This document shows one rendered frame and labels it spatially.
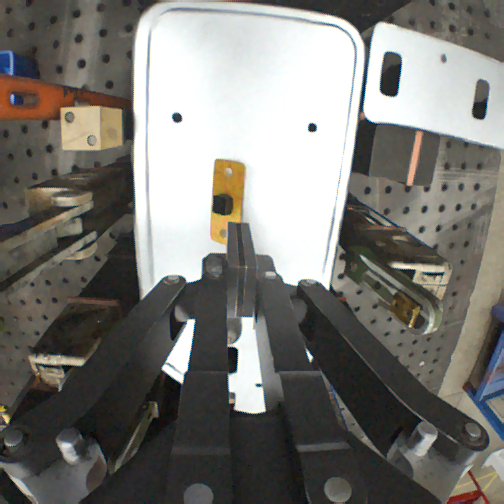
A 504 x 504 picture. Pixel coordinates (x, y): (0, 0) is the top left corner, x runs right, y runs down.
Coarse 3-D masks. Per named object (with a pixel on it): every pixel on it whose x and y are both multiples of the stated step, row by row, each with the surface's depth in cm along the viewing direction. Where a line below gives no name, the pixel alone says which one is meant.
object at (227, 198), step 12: (216, 168) 28; (240, 168) 27; (216, 180) 29; (228, 180) 28; (240, 180) 27; (216, 192) 29; (228, 192) 28; (240, 192) 27; (216, 204) 28; (228, 204) 28; (240, 204) 28; (216, 216) 30; (228, 216) 29; (240, 216) 28; (216, 228) 30; (216, 240) 31
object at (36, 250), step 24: (48, 216) 20; (72, 216) 22; (0, 240) 15; (24, 240) 17; (48, 240) 20; (72, 240) 23; (0, 264) 16; (24, 264) 18; (48, 264) 19; (0, 288) 15
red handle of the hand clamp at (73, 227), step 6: (78, 216) 23; (66, 222) 23; (72, 222) 23; (78, 222) 23; (0, 228) 20; (60, 228) 22; (66, 228) 23; (72, 228) 23; (78, 228) 23; (60, 234) 23; (66, 234) 23; (72, 234) 23; (78, 234) 24
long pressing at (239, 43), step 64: (192, 0) 23; (192, 64) 25; (256, 64) 25; (320, 64) 25; (192, 128) 27; (256, 128) 28; (320, 128) 28; (192, 192) 30; (256, 192) 30; (320, 192) 30; (192, 256) 32; (320, 256) 33; (192, 320) 36
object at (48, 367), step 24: (120, 240) 59; (120, 264) 51; (96, 288) 43; (120, 288) 44; (72, 312) 36; (96, 312) 37; (120, 312) 40; (48, 336) 31; (72, 336) 32; (96, 336) 33; (48, 360) 28; (72, 360) 29; (48, 384) 30
